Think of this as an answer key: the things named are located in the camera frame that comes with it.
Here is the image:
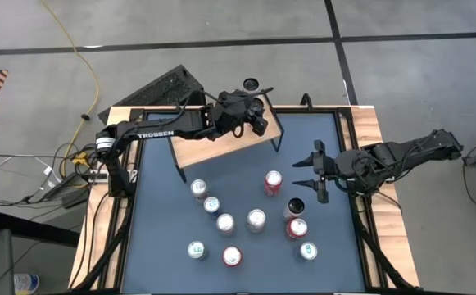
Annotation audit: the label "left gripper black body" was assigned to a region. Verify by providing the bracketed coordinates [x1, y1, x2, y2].
[212, 90, 255, 138]

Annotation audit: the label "blue silver Red Bull can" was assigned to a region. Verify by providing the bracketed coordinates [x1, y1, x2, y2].
[187, 240, 209, 261]
[202, 196, 222, 218]
[294, 241, 319, 262]

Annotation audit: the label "black floor rail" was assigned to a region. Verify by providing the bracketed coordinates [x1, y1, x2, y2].
[0, 211, 81, 247]

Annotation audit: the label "silver Diet Coke can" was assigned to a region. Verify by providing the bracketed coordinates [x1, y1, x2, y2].
[215, 212, 236, 238]
[246, 208, 267, 234]
[189, 179, 209, 202]

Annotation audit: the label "yellow cable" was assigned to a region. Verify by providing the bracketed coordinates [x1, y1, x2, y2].
[39, 0, 101, 179]

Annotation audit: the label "blue-grey table mat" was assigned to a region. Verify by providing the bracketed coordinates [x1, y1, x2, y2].
[121, 112, 366, 294]

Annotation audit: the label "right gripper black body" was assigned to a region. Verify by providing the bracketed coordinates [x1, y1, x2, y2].
[313, 140, 345, 204]

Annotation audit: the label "white blue floor container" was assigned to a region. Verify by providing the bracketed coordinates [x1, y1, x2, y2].
[13, 273, 41, 295]

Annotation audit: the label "red Fanta strawberry can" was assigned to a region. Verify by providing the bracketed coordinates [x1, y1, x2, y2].
[285, 218, 309, 241]
[264, 170, 283, 197]
[222, 245, 243, 268]

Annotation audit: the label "wooden shelf black metal legs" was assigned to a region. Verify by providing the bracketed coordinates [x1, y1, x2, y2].
[162, 88, 286, 184]

